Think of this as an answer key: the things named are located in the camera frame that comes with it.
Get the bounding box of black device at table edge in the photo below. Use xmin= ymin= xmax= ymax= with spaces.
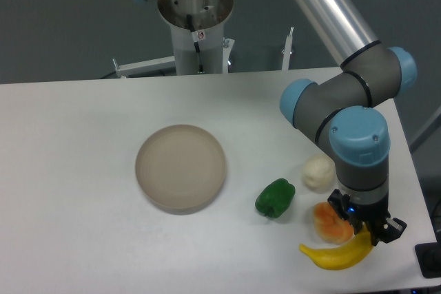
xmin=415 ymin=242 xmax=440 ymax=279

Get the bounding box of beige round plate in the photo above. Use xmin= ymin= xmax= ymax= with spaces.
xmin=135 ymin=125 xmax=227 ymax=213

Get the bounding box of white toy garlic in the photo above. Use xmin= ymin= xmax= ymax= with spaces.
xmin=301 ymin=154 xmax=336 ymax=192

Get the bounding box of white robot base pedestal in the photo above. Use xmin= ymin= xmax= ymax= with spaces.
xmin=158 ymin=0 xmax=234 ymax=76

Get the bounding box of white metal bracket left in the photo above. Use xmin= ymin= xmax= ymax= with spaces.
xmin=112 ymin=56 xmax=176 ymax=78

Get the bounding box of green toy bell pepper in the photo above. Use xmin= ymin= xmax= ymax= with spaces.
xmin=254 ymin=178 xmax=296 ymax=218

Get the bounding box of white metal bracket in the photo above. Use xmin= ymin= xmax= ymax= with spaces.
xmin=112 ymin=56 xmax=176 ymax=78
xmin=281 ymin=26 xmax=294 ymax=71

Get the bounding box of white metal bracket right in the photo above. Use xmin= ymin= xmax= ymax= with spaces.
xmin=281 ymin=26 xmax=294 ymax=71

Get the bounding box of orange toy bread knot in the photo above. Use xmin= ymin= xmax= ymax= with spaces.
xmin=313 ymin=202 xmax=354 ymax=245

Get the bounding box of yellow toy banana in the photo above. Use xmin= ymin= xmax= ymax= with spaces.
xmin=299 ymin=225 xmax=373 ymax=271

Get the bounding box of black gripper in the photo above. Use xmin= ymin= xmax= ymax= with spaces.
xmin=327 ymin=189 xmax=407 ymax=246

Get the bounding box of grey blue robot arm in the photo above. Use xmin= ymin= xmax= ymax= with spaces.
xmin=142 ymin=0 xmax=417 ymax=244

